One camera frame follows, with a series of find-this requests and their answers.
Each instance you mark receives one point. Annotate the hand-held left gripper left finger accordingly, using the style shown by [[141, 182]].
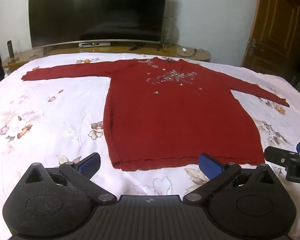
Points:
[[90, 164]]

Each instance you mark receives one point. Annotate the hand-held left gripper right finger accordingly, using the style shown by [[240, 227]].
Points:
[[210, 165]]

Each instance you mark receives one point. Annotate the red knit sweater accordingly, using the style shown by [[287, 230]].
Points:
[[165, 120]]

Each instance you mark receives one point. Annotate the floral white bed sheet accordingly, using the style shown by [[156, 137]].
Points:
[[52, 130]]

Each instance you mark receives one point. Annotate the small white object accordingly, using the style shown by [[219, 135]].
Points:
[[184, 50]]

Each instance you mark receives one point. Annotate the silver set-top box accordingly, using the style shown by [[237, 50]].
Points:
[[94, 45]]

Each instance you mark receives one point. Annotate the wooden television stand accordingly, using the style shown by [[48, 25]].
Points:
[[165, 53]]

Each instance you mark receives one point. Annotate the brown wooden door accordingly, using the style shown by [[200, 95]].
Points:
[[277, 25]]

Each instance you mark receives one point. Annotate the large black television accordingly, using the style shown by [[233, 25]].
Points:
[[97, 10]]

